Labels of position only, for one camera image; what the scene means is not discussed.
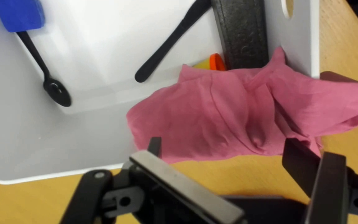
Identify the pink shirt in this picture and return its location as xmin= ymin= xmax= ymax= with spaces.
xmin=127 ymin=50 xmax=358 ymax=163

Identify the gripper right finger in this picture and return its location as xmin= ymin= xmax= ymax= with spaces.
xmin=305 ymin=153 xmax=348 ymax=224

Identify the black flat strip in bin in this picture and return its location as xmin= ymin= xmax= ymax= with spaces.
xmin=212 ymin=0 xmax=269 ymax=68

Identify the white plastic storage bin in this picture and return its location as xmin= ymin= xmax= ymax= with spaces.
xmin=0 ymin=0 xmax=321 ymax=184

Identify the orange yellow toy cup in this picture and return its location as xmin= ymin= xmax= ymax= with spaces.
xmin=194 ymin=54 xmax=226 ymax=71

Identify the blue handled black brush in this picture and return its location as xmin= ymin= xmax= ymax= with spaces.
xmin=0 ymin=0 xmax=72 ymax=107

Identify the black plastic spoon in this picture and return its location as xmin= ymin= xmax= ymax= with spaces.
xmin=134 ymin=0 xmax=212 ymax=82

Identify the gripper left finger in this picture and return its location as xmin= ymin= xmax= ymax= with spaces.
xmin=130 ymin=151 xmax=245 ymax=224

